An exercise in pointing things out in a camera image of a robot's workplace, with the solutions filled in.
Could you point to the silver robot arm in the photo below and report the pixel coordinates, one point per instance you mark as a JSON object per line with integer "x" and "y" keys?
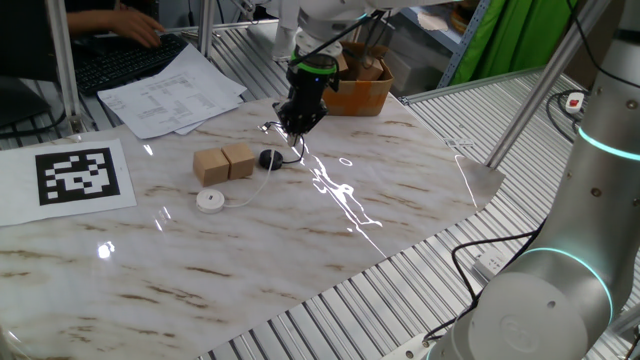
{"x": 600, "y": 175}

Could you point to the aluminium frame post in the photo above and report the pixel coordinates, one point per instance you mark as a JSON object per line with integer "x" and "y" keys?
{"x": 62, "y": 65}
{"x": 540, "y": 85}
{"x": 206, "y": 25}

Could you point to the black computer keyboard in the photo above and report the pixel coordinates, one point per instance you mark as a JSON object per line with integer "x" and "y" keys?
{"x": 120, "y": 62}

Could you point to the red switch power strip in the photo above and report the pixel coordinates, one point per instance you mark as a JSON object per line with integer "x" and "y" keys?
{"x": 575, "y": 102}

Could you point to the aluminium frame rail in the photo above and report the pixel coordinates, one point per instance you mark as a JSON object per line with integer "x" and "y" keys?
{"x": 235, "y": 25}

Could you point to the grey metal shelf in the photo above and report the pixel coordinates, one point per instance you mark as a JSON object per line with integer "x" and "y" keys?
{"x": 450, "y": 45}

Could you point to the printed white paper sheet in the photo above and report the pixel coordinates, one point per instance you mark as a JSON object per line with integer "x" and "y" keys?
{"x": 165, "y": 105}

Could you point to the person hand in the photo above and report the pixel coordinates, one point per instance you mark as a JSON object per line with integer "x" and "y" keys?
{"x": 137, "y": 25}

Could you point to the black round docking station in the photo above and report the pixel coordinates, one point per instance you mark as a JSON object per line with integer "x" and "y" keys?
{"x": 267, "y": 161}

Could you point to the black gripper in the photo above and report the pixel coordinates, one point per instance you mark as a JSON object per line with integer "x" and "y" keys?
{"x": 312, "y": 92}

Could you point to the black white marker sheet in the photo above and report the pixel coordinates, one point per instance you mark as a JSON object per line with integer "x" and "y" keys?
{"x": 65, "y": 180}

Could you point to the marble patterned sheet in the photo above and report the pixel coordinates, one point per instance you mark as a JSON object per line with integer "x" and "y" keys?
{"x": 300, "y": 240}

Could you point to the light wooden cube block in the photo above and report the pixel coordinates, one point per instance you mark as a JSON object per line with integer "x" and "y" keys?
{"x": 211, "y": 167}
{"x": 240, "y": 160}

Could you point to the small brown cardboard box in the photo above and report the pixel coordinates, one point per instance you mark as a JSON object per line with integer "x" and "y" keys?
{"x": 371, "y": 70}

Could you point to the white round docking station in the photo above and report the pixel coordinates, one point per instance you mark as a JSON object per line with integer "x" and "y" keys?
{"x": 210, "y": 201}

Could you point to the green curtain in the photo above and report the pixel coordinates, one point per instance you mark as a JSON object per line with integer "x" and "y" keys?
{"x": 510, "y": 40}

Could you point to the person bare forearm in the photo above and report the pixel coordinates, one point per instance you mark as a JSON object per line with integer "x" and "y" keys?
{"x": 90, "y": 21}

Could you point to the white power strip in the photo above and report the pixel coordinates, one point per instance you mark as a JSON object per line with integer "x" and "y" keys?
{"x": 492, "y": 261}

